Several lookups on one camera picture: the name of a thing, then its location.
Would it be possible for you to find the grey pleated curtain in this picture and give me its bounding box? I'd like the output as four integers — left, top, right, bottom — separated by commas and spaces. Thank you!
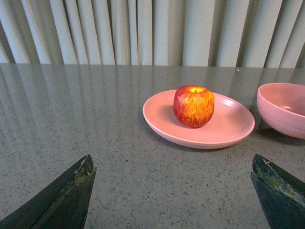
0, 0, 305, 68

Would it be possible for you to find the red yellow apple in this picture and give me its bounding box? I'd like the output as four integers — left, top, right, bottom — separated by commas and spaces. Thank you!
173, 85, 215, 128

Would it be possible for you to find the pink bowl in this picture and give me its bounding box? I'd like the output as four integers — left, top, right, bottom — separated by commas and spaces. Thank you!
257, 83, 305, 139

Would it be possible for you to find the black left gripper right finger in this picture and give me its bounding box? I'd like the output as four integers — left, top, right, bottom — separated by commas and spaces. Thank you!
251, 154, 305, 229

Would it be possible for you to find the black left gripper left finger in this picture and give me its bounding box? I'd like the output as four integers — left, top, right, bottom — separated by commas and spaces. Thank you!
0, 155, 96, 229

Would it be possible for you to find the pink plate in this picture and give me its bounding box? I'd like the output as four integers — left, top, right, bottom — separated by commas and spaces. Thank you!
142, 90, 255, 149

